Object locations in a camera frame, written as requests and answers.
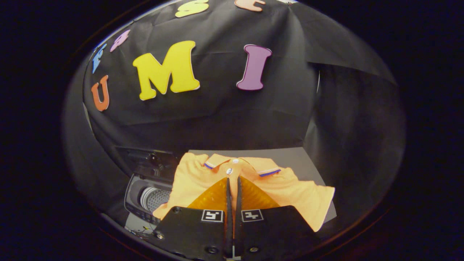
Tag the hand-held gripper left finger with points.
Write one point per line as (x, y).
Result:
(195, 232)

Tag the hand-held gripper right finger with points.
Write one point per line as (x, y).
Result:
(268, 232)

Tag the orange polo shirt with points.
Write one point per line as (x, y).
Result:
(301, 195)

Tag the dark grey washing machine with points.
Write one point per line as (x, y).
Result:
(145, 199)

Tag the grey cabinet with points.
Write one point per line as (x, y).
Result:
(301, 159)

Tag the black backdrop cloth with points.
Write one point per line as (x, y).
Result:
(224, 119)

